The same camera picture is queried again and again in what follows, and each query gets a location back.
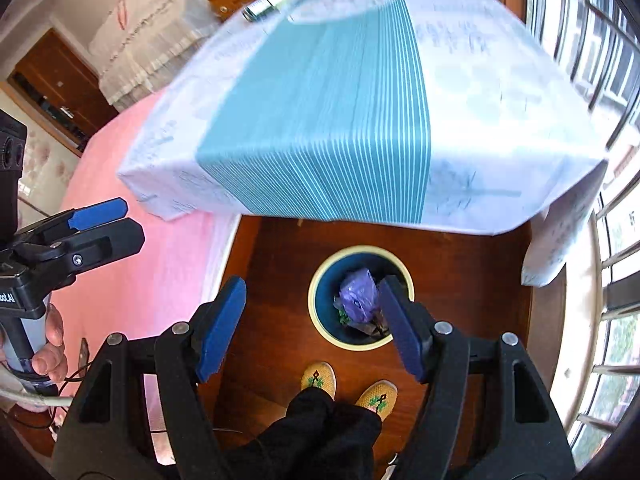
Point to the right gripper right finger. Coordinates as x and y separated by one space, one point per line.
410 325

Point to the black trouser legs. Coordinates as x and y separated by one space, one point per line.
318 438

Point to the blue trash bin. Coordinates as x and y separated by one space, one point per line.
326 282

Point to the left yellow slipper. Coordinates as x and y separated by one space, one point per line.
320 375

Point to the pink bed cover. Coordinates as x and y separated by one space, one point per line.
180 265

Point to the wooden door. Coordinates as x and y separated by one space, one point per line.
63 88

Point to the lace covered furniture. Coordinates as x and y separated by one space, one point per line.
143 44

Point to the left hand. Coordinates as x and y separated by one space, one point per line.
51 360

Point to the metal window grille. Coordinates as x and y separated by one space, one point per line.
597 376

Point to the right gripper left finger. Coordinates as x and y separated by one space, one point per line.
217 322

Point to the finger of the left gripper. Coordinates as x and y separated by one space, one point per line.
88 250
98 214

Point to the purple tissue pack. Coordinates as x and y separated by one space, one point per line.
356 301

